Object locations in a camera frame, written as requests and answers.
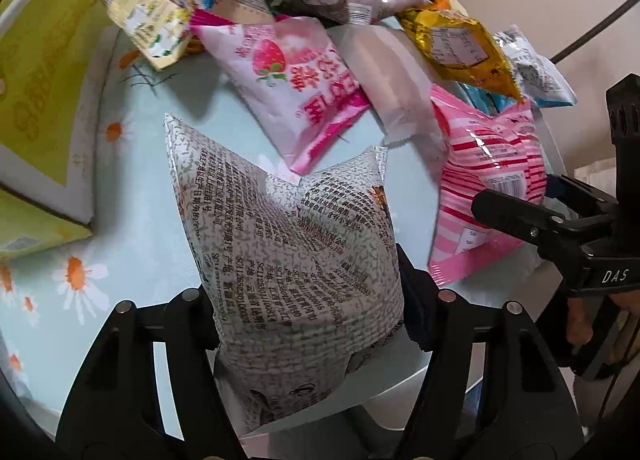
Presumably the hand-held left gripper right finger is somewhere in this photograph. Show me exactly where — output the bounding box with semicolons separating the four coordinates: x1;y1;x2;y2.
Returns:
395;242;586;460

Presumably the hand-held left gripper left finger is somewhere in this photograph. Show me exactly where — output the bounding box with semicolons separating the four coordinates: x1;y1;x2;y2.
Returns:
55;287;251;460

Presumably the golden yellow snack packet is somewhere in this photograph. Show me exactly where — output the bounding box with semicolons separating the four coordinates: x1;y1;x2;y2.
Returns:
397;8;523;101

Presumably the newspaper print snack packet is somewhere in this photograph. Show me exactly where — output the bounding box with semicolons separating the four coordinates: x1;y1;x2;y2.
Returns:
164;114;405;438

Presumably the daisy print blue tablecloth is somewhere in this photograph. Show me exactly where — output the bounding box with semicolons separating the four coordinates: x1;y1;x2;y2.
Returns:
0;14;566;446

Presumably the pink striped snack packet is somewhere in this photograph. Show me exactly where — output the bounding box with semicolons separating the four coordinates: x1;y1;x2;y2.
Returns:
427;84;548;288

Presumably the light blue snack packet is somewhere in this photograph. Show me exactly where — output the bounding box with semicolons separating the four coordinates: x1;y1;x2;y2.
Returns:
460;84;511;113

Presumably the green cardboard box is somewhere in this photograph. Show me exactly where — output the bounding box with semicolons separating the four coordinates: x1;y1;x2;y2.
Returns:
0;0;146;261

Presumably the black curved tube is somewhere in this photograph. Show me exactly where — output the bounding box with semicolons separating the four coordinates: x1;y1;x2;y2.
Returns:
547;0;640;63

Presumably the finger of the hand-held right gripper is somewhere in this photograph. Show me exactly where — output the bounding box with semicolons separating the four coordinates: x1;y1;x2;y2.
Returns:
471;189;596;261
545;174;621;225

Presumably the translucent pale snack packet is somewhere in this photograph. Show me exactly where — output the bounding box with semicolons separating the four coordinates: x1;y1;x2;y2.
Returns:
327;22;451;147

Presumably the blue yellow snack packet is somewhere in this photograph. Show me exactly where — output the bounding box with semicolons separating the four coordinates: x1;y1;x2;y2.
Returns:
106;0;273;71

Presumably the pink strawberry snack packet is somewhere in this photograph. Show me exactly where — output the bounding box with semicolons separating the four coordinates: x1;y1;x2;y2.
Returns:
190;10;371;177

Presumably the person's right hand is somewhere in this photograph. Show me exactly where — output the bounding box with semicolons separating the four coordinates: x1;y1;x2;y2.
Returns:
566;285;640;347

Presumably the white grey snack packet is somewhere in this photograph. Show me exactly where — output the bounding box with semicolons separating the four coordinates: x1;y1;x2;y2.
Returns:
492;24;577;106

